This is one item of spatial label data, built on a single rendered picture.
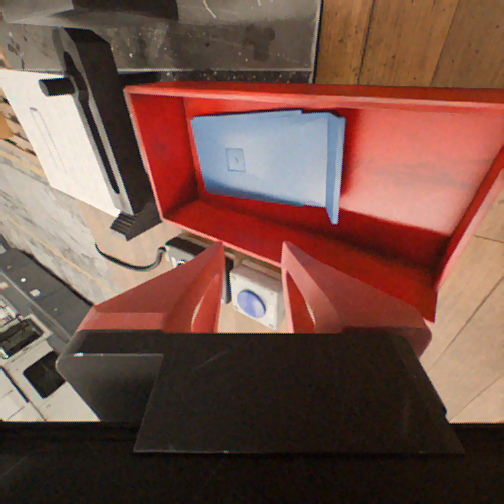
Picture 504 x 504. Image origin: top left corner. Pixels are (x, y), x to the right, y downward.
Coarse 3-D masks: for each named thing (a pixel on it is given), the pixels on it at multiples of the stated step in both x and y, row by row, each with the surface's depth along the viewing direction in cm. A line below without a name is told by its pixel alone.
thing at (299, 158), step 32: (192, 128) 24; (224, 128) 22; (256, 128) 21; (288, 128) 19; (320, 128) 18; (224, 160) 24; (256, 160) 22; (288, 160) 21; (320, 160) 19; (256, 192) 24; (288, 192) 22; (320, 192) 21
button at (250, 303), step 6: (240, 294) 30; (246, 294) 29; (252, 294) 29; (240, 300) 30; (246, 300) 30; (252, 300) 29; (258, 300) 29; (240, 306) 31; (246, 306) 30; (252, 306) 30; (258, 306) 29; (264, 306) 29; (246, 312) 31; (252, 312) 30; (258, 312) 30; (264, 312) 29
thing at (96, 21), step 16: (96, 0) 16; (112, 0) 16; (128, 0) 17; (144, 0) 18; (160, 0) 19; (64, 16) 17; (80, 16) 18; (96, 16) 18; (112, 16) 18; (128, 16) 18; (144, 16) 18; (160, 16) 19; (176, 16) 20
